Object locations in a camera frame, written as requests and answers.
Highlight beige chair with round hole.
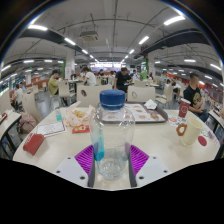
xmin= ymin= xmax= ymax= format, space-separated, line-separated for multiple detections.
xmin=126 ymin=85 xmax=157 ymax=103
xmin=76 ymin=83 xmax=113 ymax=108

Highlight small teal bottle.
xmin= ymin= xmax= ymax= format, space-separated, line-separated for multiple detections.
xmin=54 ymin=107 xmax=64 ymax=122

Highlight person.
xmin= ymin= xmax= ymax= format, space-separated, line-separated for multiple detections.
xmin=48 ymin=69 xmax=62 ymax=96
xmin=113 ymin=66 xmax=133 ymax=93
xmin=182 ymin=73 xmax=210 ymax=123
xmin=81 ymin=66 xmax=98 ymax=87
xmin=10 ymin=83 xmax=24 ymax=109

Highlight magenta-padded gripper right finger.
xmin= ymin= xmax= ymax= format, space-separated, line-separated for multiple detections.
xmin=128 ymin=144 xmax=172 ymax=188

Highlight ceiling air conditioner unit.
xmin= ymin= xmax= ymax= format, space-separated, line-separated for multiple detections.
xmin=79 ymin=30 xmax=100 ymax=42

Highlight white paper food bag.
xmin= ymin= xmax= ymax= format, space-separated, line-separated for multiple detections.
xmin=63 ymin=101 xmax=96 ymax=128

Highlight pink backpack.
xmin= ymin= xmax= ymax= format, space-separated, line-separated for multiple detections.
xmin=18 ymin=113 xmax=38 ymax=134

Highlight dark food tray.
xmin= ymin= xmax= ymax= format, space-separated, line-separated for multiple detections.
xmin=99 ymin=102 xmax=169 ymax=124

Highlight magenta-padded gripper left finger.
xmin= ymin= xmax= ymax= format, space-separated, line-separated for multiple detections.
xmin=53 ymin=143 xmax=97 ymax=188

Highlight white red-bordered leaflet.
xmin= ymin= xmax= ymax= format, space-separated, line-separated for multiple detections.
xmin=35 ymin=120 xmax=68 ymax=138

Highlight flat round red coaster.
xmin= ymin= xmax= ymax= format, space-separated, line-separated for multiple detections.
xmin=197 ymin=135 xmax=208 ymax=147

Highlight red paper cup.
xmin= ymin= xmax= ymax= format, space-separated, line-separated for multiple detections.
xmin=178 ymin=98 xmax=192 ymax=119

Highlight clear blue-capped water bottle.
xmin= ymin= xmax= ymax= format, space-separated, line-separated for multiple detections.
xmin=89 ymin=89 xmax=136 ymax=182

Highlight ceiling lights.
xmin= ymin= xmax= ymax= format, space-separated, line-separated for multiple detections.
xmin=0 ymin=14 xmax=223 ymax=84

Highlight cream dining table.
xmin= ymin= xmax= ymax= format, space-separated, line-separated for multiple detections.
xmin=208 ymin=109 xmax=224 ymax=160
xmin=0 ymin=111 xmax=22 ymax=159

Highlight clear plastic leaflet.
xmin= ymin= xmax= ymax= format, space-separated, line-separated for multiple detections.
xmin=199 ymin=128 xmax=218 ymax=141

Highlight white crumpled napkin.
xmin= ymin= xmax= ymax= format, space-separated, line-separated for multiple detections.
xmin=143 ymin=98 xmax=158 ymax=110

